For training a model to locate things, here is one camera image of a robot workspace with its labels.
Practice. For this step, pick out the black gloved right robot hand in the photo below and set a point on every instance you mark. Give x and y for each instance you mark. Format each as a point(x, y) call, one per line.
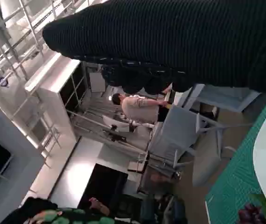
point(170, 42)

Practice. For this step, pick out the red toy grape bunch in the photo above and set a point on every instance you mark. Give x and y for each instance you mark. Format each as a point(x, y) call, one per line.
point(249, 214)

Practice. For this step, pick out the person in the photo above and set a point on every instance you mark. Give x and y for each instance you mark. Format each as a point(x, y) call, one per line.
point(137, 108)
point(42, 210)

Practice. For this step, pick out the grey desk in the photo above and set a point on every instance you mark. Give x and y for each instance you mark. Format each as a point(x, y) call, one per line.
point(226, 98)

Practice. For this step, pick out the white board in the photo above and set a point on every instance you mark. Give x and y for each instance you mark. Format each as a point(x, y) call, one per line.
point(97, 81)

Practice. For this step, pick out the grey office chair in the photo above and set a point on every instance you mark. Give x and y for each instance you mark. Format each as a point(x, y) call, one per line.
point(177, 130)

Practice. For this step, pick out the small white stool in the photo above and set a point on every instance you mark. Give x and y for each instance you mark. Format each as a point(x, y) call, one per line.
point(135, 165)

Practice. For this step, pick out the white shelf cabinet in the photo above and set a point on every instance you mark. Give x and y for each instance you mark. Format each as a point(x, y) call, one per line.
point(51, 98)

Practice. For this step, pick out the green cutting mat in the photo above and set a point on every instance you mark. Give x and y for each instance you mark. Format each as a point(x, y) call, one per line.
point(235, 182)

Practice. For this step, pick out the black screen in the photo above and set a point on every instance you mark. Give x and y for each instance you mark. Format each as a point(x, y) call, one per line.
point(105, 184)

